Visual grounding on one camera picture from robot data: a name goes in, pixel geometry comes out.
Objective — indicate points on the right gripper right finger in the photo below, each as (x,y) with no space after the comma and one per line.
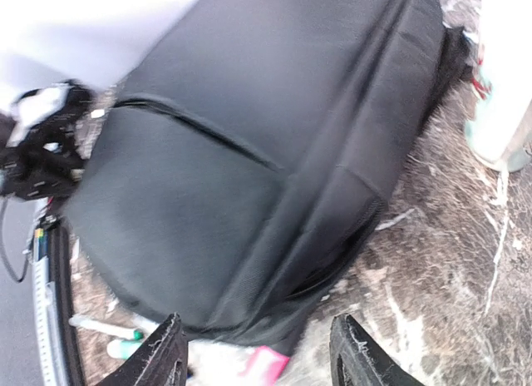
(357,359)

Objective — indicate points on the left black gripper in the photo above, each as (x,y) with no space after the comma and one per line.
(39,150)

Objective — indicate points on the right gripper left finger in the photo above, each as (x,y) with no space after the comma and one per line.
(162,360)

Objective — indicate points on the black student backpack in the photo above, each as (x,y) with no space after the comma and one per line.
(249,157)

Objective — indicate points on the white glue stick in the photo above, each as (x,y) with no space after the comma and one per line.
(122,349)

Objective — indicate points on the white clear pen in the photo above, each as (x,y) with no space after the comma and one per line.
(85,322)

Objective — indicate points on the pink cap black marker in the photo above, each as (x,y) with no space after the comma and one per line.
(264,367)

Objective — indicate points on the cream ceramic mug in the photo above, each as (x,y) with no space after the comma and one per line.
(500,129)

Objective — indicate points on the black front rail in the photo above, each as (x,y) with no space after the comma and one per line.
(65,343)

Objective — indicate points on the white cable duct strip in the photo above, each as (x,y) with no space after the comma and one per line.
(45,313)

